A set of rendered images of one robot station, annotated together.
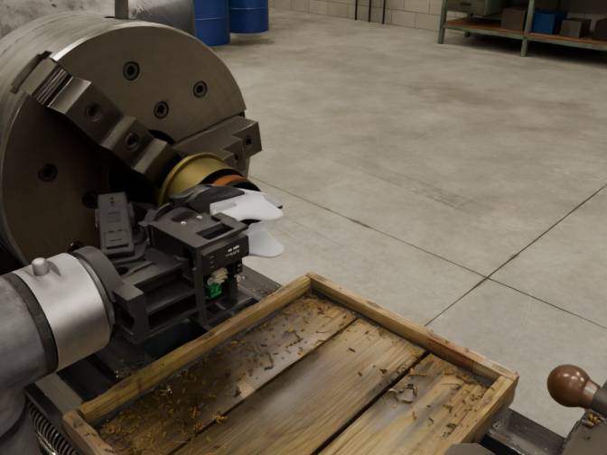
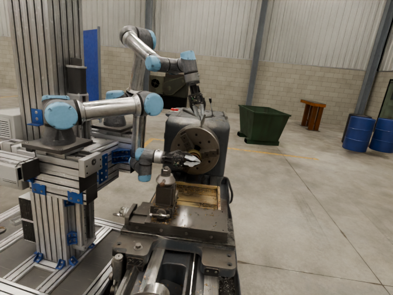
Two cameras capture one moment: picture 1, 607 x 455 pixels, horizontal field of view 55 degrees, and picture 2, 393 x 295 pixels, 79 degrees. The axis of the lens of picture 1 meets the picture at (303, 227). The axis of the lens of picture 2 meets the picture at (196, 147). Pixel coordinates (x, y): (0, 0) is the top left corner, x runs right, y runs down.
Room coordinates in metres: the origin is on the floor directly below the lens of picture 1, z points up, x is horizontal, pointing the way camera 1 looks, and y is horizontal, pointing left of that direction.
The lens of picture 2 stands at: (-0.33, -0.93, 1.55)
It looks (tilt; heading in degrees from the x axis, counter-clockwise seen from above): 17 degrees down; 50
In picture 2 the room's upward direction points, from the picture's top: 6 degrees clockwise
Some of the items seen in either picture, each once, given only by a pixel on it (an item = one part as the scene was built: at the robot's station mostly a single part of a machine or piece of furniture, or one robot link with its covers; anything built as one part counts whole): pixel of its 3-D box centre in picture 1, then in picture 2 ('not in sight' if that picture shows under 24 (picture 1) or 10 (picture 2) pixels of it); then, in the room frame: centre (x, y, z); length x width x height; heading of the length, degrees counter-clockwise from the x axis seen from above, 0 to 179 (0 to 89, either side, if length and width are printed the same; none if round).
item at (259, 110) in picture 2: not in sight; (259, 124); (5.00, 2.84, 0.43); 1.34 x 0.94 x 0.85; 57
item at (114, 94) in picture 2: not in sight; (116, 100); (0.28, 0.68, 1.33); 0.13 x 0.12 x 0.14; 5
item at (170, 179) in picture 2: not in sight; (165, 177); (0.16, -0.17, 1.13); 0.08 x 0.08 x 0.03
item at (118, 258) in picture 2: not in sight; (118, 266); (-0.06, -0.23, 0.84); 0.04 x 0.04 x 0.10; 47
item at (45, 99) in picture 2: not in sight; (57, 108); (-0.12, 0.38, 1.33); 0.13 x 0.12 x 0.14; 86
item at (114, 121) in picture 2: not in sight; (114, 117); (0.27, 0.68, 1.21); 0.15 x 0.15 x 0.10
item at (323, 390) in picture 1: (300, 408); (188, 196); (0.43, 0.00, 0.89); 0.36 x 0.30 x 0.04; 137
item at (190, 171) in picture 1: (206, 201); (193, 157); (0.52, 0.10, 1.08); 0.09 x 0.09 x 0.09; 48
